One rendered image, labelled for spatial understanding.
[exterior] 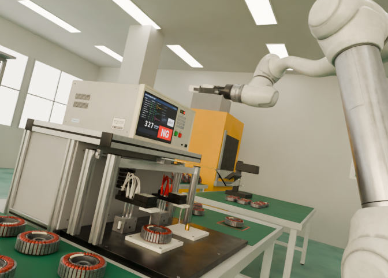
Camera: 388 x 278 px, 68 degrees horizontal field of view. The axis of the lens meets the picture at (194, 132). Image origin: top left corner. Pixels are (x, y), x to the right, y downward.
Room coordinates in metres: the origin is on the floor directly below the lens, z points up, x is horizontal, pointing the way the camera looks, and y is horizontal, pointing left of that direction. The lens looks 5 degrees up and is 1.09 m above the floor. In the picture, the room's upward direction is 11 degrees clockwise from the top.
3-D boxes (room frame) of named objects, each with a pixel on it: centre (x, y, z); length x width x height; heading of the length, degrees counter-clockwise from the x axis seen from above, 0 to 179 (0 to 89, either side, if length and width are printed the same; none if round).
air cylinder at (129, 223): (1.11, 0.19, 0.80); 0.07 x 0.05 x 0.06; 153
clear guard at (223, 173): (1.32, -0.08, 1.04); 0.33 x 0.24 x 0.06; 63
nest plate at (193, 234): (1.26, -0.05, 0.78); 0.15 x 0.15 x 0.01; 63
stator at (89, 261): (0.75, 0.21, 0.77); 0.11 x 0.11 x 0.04
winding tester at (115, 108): (1.31, 0.28, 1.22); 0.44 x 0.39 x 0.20; 153
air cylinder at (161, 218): (1.33, 0.08, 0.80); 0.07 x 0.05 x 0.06; 153
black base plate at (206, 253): (1.16, 0.02, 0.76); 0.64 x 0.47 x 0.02; 153
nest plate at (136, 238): (1.04, 0.06, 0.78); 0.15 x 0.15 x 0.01; 63
